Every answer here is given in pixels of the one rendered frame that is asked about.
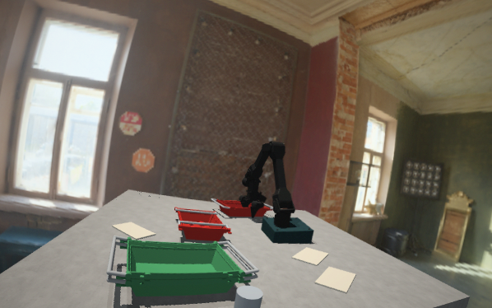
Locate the grey cylinder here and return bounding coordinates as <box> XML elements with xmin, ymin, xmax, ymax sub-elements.
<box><xmin>234</xmin><ymin>285</ymin><xmax>263</xmax><ymax>308</ymax></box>

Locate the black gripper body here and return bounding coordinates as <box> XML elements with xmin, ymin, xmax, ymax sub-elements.
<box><xmin>239</xmin><ymin>189</ymin><xmax>265</xmax><ymax>208</ymax></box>

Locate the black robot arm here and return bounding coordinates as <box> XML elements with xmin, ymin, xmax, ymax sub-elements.
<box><xmin>242</xmin><ymin>141</ymin><xmax>295</xmax><ymax>228</ymax></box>

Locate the cream flat rectangular pad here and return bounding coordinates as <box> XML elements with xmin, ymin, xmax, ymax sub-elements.
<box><xmin>112</xmin><ymin>222</ymin><xmax>155</xmax><ymax>240</ymax></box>
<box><xmin>314</xmin><ymin>267</ymin><xmax>356</xmax><ymax>294</ymax></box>
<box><xmin>292</xmin><ymin>248</ymin><xmax>328</xmax><ymax>266</ymax></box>

